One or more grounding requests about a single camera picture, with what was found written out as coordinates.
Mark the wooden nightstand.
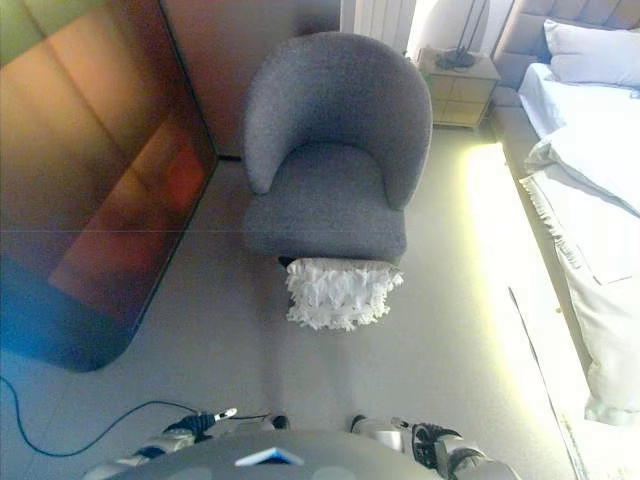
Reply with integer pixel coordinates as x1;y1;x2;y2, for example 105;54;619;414
417;47;501;132

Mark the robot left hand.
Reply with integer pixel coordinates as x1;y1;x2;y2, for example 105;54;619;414
164;406;239;444

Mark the silver robot leg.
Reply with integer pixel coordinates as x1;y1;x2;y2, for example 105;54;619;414
234;412;291;436
347;413;416;451

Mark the glossy brown cabinet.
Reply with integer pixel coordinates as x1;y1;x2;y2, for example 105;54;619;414
0;0;221;374

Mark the grey robot torso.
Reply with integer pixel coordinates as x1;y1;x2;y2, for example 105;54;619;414
84;429;501;480

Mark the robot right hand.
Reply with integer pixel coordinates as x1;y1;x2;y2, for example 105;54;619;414
394;419;464;470

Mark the white bed pillow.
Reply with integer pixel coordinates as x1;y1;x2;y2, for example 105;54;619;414
542;18;640;91

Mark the silver robot left leg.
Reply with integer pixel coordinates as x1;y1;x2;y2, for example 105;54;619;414
234;412;291;436

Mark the silver robot right leg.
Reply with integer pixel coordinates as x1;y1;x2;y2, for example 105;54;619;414
347;413;416;451

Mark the white radiator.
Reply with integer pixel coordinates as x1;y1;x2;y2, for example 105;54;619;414
339;0;416;54

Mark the white bed sheet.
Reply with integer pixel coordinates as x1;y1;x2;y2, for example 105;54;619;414
517;62;640;151

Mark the white duvet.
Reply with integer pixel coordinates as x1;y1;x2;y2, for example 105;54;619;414
522;122;640;219

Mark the grey upholstered armchair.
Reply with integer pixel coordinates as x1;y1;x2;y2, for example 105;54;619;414
242;30;434;262

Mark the padded bed headboard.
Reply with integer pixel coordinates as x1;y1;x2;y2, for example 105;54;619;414
492;0;640;109

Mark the thin floor cable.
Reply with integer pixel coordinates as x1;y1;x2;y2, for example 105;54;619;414
0;375;201;459

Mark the white fringed cushion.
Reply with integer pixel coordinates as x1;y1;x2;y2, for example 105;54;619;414
284;257;405;334

